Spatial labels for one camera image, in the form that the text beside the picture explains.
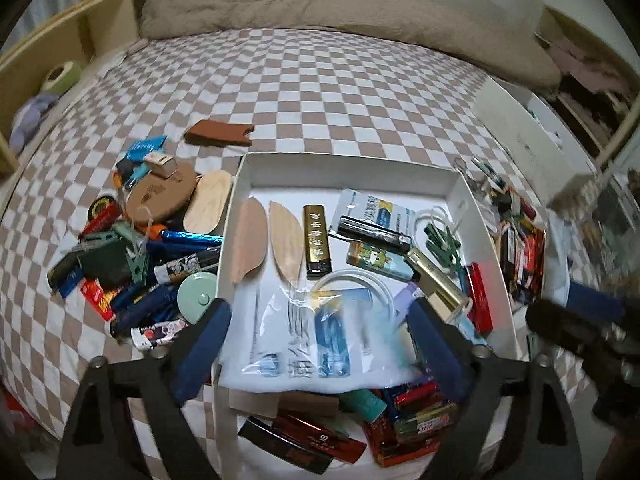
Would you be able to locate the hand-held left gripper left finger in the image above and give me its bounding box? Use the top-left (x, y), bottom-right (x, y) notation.
top-left (55, 297), bottom-right (233, 480)

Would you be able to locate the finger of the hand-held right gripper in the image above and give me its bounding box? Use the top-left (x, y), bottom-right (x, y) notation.
top-left (525, 299), bottom-right (622, 357)
top-left (565, 281), bottom-right (627, 327)

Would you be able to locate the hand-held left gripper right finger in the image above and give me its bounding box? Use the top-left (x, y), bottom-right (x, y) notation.
top-left (406, 296), bottom-right (586, 480)

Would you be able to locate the white cardboard box container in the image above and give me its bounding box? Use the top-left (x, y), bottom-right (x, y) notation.
top-left (215, 151), bottom-right (519, 397)

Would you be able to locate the clear plastic storage container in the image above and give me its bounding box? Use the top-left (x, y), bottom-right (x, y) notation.
top-left (546, 160), bottom-right (640, 282)

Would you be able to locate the light blue lighter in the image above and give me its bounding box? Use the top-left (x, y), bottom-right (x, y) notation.
top-left (457, 310), bottom-right (489, 349)

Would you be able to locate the lilac lighter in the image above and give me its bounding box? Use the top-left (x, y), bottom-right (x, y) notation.
top-left (392, 282), bottom-right (426, 321)

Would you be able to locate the dark blue printed lighter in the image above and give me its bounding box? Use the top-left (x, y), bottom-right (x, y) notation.
top-left (114, 287), bottom-right (179, 339)

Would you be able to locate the bundle of red lighters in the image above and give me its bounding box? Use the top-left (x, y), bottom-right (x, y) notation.
top-left (362, 382), bottom-right (461, 467)

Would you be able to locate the pile of red packets right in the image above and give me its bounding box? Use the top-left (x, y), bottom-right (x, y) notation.
top-left (487, 180), bottom-right (549, 307)

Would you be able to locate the black white cartoon lighter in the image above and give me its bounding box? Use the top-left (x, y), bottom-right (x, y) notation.
top-left (154, 250), bottom-right (221, 284)

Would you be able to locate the teal lighter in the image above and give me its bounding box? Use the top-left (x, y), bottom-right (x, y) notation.
top-left (340, 390), bottom-right (389, 421)

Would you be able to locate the blue yellow lighter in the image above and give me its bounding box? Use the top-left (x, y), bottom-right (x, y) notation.
top-left (110, 282), bottom-right (151, 314)

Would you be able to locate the clear zip bag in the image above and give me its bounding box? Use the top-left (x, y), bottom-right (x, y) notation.
top-left (240, 280), bottom-right (417, 379)

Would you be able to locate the green cartoon lighter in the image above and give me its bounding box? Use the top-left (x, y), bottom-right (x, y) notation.
top-left (346, 240), bottom-right (414, 282)

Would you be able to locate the shiny blue lighter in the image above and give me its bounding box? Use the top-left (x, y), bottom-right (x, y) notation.
top-left (150, 230), bottom-right (224, 251)

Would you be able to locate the brown card piece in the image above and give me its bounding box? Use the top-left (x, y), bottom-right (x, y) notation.
top-left (230, 391), bottom-right (341, 419)

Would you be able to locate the white tube loop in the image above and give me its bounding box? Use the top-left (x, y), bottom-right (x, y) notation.
top-left (310, 268), bottom-right (401, 322)

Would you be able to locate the red printed packet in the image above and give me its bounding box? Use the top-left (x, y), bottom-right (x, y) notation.
top-left (79, 277), bottom-right (119, 322)

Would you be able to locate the wooden leaf shaped piece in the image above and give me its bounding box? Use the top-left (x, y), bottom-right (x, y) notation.
top-left (231, 197), bottom-right (269, 286)
top-left (269, 201), bottom-right (305, 284)

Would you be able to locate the matte black lighter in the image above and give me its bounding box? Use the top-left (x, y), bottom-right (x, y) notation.
top-left (237, 416), bottom-right (334, 476)

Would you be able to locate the dark green lighter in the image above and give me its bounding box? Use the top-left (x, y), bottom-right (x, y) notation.
top-left (77, 240), bottom-right (133, 286)

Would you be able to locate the glossy black lighter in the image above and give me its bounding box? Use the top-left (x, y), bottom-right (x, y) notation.
top-left (336, 215), bottom-right (412, 255)

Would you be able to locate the dark red lighter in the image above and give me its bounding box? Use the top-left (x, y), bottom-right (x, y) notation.
top-left (274, 411), bottom-right (369, 464)

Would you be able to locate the light wooden oval piece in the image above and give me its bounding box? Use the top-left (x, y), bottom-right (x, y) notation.
top-left (182, 170), bottom-right (234, 236)

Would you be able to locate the round brown wooden disc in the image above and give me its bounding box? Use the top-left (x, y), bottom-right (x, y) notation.
top-left (122, 160), bottom-right (199, 224)

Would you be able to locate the white and blue sachet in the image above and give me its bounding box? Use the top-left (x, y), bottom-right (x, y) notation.
top-left (334, 189), bottom-right (416, 241)

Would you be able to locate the gold and black lighter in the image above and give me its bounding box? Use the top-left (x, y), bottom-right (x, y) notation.
top-left (302, 204), bottom-right (334, 280)

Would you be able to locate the long white cardboard box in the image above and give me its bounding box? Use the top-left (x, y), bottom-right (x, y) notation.
top-left (472, 77), bottom-right (599, 207)

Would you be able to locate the black round tin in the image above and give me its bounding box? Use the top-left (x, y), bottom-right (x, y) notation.
top-left (87, 195), bottom-right (121, 221)

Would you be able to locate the wooden stamp block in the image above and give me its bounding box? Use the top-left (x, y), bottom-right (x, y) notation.
top-left (144, 152), bottom-right (177, 179)

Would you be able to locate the blue foil packet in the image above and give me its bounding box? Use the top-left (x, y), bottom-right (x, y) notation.
top-left (125, 136), bottom-right (168, 162)

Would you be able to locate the brown leather card holder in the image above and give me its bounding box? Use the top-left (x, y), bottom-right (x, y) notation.
top-left (184, 119), bottom-right (256, 148)

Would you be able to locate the wooden wardrobe shelf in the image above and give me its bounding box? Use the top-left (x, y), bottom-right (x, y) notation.
top-left (534, 5), bottom-right (640, 167)

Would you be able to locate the checkered bed sheet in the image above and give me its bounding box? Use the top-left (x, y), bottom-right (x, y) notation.
top-left (0, 27), bottom-right (601, 463)

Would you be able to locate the purple plush toy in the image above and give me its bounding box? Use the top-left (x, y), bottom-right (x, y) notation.
top-left (9, 94), bottom-right (60, 153)

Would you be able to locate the green avocado plush toy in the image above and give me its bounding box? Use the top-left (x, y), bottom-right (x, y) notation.
top-left (41, 59), bottom-right (83, 96)

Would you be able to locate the wooden bedside shelf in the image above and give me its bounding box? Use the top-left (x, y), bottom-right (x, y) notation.
top-left (0, 0), bottom-right (162, 177)

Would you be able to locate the beige blanket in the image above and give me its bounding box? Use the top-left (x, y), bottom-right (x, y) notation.
top-left (139, 0), bottom-right (562, 92)

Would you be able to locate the white cable tie loop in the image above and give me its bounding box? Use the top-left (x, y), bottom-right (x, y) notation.
top-left (412, 205), bottom-right (459, 236)
top-left (126, 204), bottom-right (152, 257)

